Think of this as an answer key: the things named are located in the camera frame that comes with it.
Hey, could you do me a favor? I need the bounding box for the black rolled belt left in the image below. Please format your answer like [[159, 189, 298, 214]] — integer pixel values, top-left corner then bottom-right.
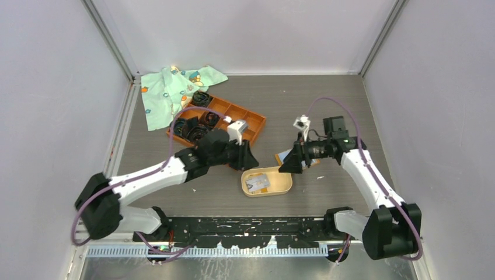
[[169, 118, 187, 138]]

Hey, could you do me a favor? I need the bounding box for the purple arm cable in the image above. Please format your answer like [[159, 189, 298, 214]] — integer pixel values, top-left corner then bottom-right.
[[70, 107, 233, 264], [307, 96, 423, 264]]

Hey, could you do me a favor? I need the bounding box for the white slotted cable duct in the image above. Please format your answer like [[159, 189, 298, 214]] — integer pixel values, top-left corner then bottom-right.
[[86, 244, 328, 258]]

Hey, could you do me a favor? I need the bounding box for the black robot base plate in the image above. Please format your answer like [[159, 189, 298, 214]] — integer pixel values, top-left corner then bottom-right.
[[133, 216, 362, 250]]

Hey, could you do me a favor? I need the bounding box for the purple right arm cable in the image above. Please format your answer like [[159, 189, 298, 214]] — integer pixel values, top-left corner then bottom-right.
[[307, 96, 423, 264]]

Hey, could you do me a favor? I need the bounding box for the silver VIP credit card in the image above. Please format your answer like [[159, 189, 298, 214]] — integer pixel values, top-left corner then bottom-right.
[[245, 173, 270, 193]]

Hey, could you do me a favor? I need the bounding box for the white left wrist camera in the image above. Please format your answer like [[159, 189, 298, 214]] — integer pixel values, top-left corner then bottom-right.
[[226, 120, 248, 145]]

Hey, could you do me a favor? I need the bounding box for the black rolled belt large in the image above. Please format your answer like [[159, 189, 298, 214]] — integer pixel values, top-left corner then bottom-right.
[[182, 117, 211, 144]]

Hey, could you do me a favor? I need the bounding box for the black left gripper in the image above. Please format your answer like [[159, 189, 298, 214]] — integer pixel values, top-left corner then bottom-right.
[[209, 136, 259, 171]]

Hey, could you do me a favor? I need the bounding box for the cream oval plastic tray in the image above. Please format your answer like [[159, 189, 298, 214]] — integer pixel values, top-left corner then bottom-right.
[[240, 166, 293, 198]]

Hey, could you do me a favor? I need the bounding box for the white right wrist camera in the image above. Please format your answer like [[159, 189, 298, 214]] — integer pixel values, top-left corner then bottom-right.
[[293, 114, 311, 142]]

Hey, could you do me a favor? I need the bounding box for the green patterned cloth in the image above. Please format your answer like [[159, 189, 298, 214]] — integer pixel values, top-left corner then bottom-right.
[[141, 66, 228, 131]]

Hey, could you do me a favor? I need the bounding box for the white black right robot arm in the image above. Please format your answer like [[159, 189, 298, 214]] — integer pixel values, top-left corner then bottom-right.
[[279, 115, 423, 260]]

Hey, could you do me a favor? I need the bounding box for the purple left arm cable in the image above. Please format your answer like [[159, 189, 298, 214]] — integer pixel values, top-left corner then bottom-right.
[[70, 107, 233, 264]]

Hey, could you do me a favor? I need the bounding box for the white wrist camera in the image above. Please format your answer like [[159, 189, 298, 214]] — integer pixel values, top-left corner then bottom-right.
[[293, 114, 311, 142], [226, 120, 248, 145]]

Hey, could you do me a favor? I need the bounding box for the orange leather card holder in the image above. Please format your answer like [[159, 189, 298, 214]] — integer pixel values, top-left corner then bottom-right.
[[275, 149, 320, 166]]

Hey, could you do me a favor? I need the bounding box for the orange wooden compartment tray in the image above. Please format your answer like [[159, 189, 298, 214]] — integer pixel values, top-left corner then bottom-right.
[[166, 91, 267, 171]]

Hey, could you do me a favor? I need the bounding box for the black rolled belt middle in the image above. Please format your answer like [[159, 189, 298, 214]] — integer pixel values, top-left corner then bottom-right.
[[200, 111, 221, 130]]

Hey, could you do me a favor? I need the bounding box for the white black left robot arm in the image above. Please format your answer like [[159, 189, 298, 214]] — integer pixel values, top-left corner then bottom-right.
[[73, 129, 259, 241]]

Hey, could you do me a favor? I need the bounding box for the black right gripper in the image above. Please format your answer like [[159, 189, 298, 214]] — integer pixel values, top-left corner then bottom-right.
[[278, 132, 332, 174]]

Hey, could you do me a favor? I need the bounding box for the black rolled belt top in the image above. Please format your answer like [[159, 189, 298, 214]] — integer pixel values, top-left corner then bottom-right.
[[191, 91, 212, 107]]

